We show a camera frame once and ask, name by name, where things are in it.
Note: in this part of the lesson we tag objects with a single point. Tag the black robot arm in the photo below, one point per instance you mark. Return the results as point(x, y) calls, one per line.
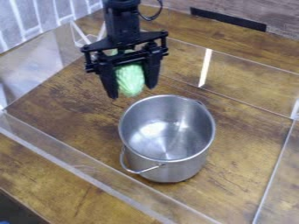
point(120, 3)

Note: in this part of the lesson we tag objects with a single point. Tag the clear acrylic enclosure panel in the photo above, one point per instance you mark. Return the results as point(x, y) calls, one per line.
point(168, 210)

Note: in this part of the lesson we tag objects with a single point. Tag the green bumpy toy vegetable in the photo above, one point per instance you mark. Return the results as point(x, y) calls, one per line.
point(130, 79)

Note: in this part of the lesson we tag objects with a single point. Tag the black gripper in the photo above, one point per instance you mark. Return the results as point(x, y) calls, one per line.
point(126, 45)

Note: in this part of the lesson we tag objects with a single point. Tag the black strip on wall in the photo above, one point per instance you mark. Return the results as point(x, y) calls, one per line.
point(229, 19)

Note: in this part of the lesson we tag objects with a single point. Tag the silver metal pot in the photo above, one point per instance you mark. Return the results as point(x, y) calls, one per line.
point(167, 131)

